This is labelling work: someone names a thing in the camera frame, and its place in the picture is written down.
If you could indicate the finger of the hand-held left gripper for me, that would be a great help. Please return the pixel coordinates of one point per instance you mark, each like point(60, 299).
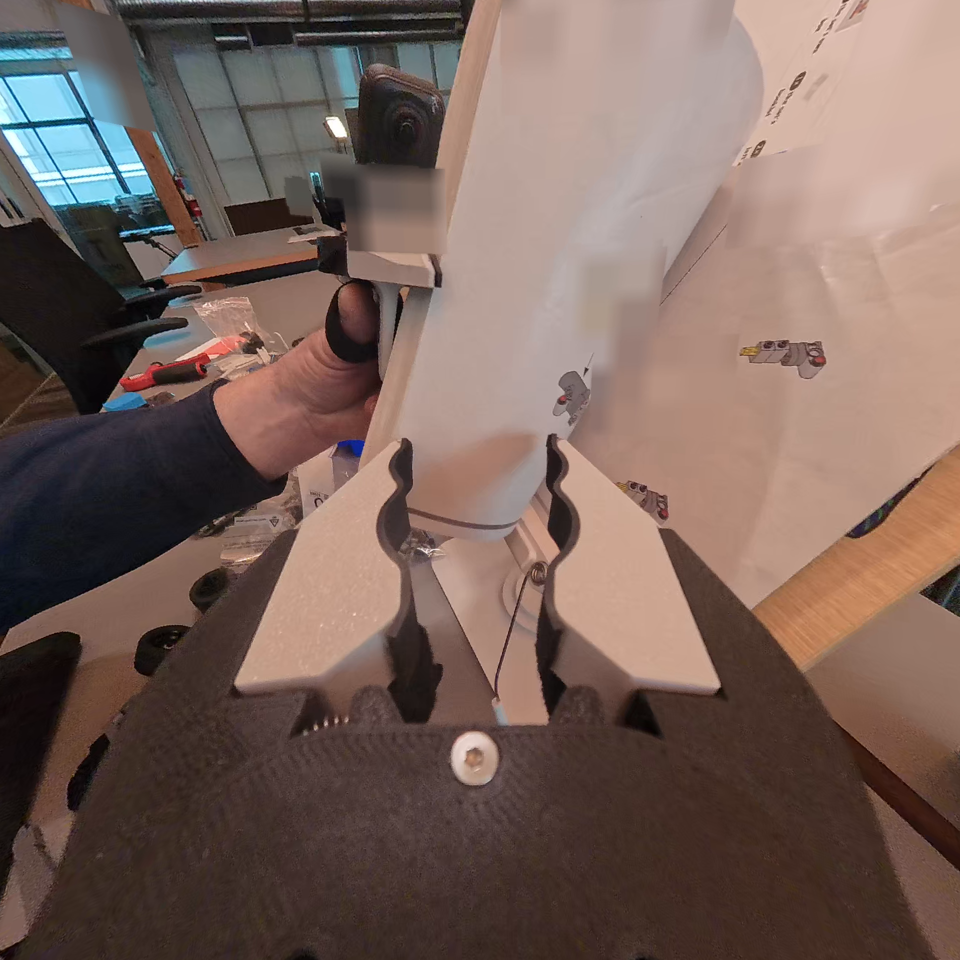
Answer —
point(397, 375)

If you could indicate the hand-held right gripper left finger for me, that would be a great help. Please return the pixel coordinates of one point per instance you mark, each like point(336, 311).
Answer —
point(330, 592)

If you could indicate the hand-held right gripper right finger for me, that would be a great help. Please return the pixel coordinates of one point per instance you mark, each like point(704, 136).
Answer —
point(630, 600)

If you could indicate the lego instruction booklet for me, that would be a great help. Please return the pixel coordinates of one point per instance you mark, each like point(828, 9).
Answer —
point(675, 225)

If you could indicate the person's left forearm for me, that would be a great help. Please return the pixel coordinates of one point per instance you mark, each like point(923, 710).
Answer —
point(112, 495)

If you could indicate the large black lego tire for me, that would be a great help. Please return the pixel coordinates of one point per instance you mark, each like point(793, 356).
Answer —
point(208, 589)
point(161, 646)

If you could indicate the person's left hand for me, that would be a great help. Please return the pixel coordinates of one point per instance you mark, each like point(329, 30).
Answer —
point(300, 405)

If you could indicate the white book stand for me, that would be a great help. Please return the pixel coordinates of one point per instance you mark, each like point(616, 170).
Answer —
point(480, 592)

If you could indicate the small clear plastic bag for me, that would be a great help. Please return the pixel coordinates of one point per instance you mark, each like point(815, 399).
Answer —
point(225, 315)

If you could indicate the long wooden table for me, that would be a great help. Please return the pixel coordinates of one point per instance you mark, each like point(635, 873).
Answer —
point(240, 259)

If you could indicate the red fire extinguisher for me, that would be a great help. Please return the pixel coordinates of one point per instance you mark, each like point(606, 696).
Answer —
point(191, 204)

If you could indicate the small blue pad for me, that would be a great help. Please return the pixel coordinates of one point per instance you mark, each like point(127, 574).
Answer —
point(124, 405)

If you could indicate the black mesh office chair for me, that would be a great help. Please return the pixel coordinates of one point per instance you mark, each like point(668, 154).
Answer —
point(52, 300)

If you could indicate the wooden post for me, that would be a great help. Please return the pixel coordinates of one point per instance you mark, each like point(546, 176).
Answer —
point(161, 187)

